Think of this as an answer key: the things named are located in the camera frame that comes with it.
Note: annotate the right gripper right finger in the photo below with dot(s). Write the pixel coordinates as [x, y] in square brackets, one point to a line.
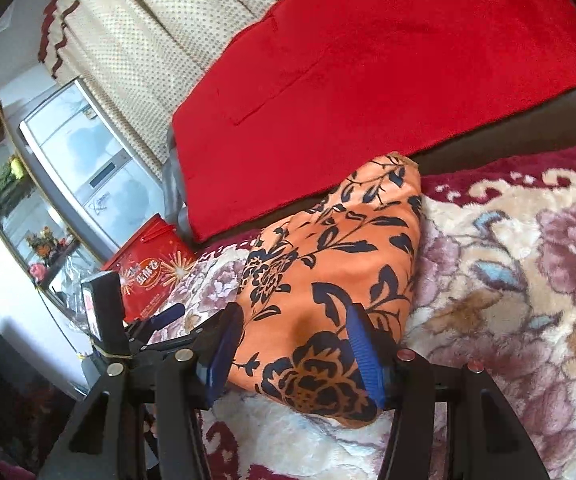
[486, 439]

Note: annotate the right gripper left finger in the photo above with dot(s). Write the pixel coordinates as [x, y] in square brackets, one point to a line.
[104, 437]

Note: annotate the orange black floral garment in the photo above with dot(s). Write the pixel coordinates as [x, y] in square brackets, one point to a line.
[356, 247]

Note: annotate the red gift box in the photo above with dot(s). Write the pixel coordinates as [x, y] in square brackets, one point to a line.
[150, 265]

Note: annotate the glass display cabinet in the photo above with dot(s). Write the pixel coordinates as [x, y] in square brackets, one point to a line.
[49, 254]

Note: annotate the white standing air conditioner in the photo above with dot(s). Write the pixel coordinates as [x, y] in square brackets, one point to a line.
[98, 184]

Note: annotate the floral plush blanket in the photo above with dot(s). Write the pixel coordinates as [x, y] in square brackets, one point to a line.
[498, 282]

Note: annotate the beige dotted curtain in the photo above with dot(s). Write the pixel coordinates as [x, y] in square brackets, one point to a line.
[140, 59]

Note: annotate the dark brown leather sofa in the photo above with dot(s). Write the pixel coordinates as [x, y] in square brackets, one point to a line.
[549, 126]

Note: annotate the red cloth on sofa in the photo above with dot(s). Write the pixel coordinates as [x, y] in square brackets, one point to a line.
[316, 88]

